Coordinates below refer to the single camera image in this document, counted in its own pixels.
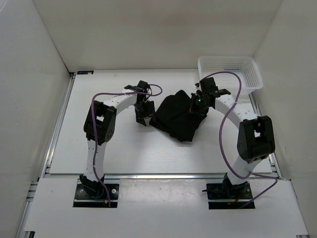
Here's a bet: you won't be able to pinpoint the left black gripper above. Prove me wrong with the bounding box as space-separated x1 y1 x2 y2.
133 100 156 126

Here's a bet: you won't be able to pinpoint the black shorts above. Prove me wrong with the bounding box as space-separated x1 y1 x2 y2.
150 90 205 142

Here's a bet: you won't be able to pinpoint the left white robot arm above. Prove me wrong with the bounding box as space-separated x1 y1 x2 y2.
80 90 155 198

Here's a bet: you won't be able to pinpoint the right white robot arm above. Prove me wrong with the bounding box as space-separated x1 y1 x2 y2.
190 90 275 198

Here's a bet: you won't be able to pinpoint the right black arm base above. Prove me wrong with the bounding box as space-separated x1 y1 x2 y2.
202 178 255 210

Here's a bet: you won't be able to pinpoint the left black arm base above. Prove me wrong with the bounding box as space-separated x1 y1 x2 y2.
73 175 119 208

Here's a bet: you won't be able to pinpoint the white plastic mesh basket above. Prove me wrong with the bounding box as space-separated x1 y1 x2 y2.
198 56 263 97

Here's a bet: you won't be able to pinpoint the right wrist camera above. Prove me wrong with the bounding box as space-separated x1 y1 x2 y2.
195 77 218 94

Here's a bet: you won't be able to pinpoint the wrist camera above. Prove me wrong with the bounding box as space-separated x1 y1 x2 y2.
195 77 218 94
124 80 150 94

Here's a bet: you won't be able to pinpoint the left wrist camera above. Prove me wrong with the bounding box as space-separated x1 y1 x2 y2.
124 80 150 94

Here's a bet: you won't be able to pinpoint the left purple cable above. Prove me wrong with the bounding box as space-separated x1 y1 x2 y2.
91 84 163 206

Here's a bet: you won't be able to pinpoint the right aluminium frame rail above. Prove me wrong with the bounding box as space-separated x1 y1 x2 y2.
249 93 310 238

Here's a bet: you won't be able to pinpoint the aluminium frame rail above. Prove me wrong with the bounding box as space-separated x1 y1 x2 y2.
15 72 77 238
44 172 277 179
249 93 310 238

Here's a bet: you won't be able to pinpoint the front aluminium frame rail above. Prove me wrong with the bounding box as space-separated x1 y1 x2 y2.
44 172 277 179

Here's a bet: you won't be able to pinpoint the left aluminium frame rail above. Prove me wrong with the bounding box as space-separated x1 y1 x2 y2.
15 72 77 238

